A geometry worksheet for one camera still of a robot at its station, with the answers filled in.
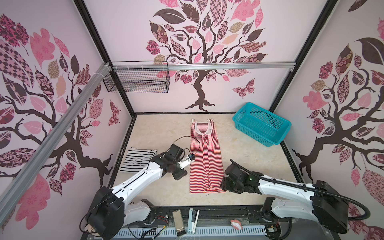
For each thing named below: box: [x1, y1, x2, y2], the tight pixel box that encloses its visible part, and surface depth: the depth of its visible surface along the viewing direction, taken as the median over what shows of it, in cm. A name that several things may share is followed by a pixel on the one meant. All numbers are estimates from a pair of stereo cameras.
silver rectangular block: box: [172, 209, 186, 237], surface depth 71 cm
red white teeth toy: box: [230, 219, 243, 231], surface depth 69 cm
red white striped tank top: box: [189, 118, 226, 194], surface depth 94 cm
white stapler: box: [187, 208, 200, 234], surface depth 72 cm
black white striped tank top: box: [120, 147, 157, 172], surface depth 96 cm
